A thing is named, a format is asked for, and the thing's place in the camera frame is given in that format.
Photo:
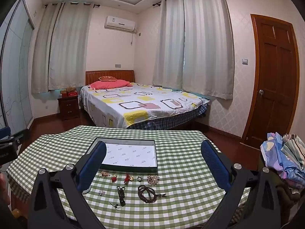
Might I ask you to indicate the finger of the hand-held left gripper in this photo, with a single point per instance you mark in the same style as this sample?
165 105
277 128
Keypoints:
16 137
4 132

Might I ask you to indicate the pink pillow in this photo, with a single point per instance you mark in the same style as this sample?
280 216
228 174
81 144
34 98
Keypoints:
109 84

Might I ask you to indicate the green checked tablecloth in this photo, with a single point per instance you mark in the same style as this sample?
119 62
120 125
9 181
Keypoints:
178 148

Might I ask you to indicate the glass wardrobe sliding doors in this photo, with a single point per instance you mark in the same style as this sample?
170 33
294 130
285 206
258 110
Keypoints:
16 76

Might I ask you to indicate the small white flower brooch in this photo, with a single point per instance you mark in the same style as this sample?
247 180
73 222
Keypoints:
102 192

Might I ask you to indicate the person's left hand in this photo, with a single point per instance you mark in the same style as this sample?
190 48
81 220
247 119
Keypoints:
3 188

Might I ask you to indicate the brown wooden door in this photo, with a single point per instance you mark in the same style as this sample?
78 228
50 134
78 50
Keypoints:
274 81

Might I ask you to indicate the gold brooch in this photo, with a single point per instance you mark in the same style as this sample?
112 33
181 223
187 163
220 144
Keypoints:
104 174

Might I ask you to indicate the white curtain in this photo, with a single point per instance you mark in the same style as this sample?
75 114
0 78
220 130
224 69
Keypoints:
43 52
168 45
69 47
207 45

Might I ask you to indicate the blue plaid bed skirt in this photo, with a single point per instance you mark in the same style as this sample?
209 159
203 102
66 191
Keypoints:
166 121

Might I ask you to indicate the white air conditioner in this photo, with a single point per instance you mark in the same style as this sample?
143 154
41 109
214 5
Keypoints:
119 23

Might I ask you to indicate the dark wooden nightstand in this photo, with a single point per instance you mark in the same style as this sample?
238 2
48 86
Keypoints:
69 107

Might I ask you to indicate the red knot charm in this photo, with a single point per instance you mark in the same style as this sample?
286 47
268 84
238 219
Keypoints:
114 178

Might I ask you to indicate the blue patterned cloth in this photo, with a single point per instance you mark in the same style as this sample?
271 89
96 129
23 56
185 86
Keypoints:
271 152

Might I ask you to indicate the wooden bed headboard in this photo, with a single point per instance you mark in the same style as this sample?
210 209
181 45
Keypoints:
95 74

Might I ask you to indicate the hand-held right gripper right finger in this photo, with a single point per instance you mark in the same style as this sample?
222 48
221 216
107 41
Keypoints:
214 164

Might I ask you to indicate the gold box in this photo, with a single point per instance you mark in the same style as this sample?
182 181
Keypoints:
63 92

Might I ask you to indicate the red box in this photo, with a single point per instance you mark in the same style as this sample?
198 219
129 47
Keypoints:
72 94

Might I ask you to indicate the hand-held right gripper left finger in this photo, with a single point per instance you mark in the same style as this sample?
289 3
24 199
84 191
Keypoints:
93 162

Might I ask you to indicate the white jade bangle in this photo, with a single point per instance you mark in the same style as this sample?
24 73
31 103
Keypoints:
87 191

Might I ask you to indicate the red and gold charm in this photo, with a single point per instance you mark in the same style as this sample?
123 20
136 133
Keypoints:
127 179

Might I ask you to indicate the green tray with white lining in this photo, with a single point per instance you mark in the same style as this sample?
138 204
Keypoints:
131 152

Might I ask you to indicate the brown plush item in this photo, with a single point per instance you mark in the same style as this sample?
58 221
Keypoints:
70 89

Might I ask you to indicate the wall light switch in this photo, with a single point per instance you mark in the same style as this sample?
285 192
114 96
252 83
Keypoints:
245 61

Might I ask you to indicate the patterned bed sheet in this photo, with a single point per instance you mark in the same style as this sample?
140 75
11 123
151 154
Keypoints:
143 100

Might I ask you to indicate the striped cloth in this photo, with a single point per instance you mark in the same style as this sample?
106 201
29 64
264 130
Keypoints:
294 150

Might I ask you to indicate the red embroidered cushion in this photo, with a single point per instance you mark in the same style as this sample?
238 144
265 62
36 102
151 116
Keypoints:
107 78

